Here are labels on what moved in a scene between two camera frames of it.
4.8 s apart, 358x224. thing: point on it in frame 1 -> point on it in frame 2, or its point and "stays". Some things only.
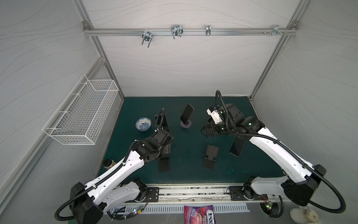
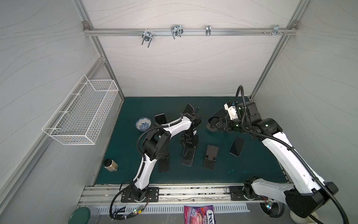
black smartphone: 237,146 stays
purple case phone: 187,113 stays
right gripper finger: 205,130 -> 218,125
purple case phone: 164,124 stays
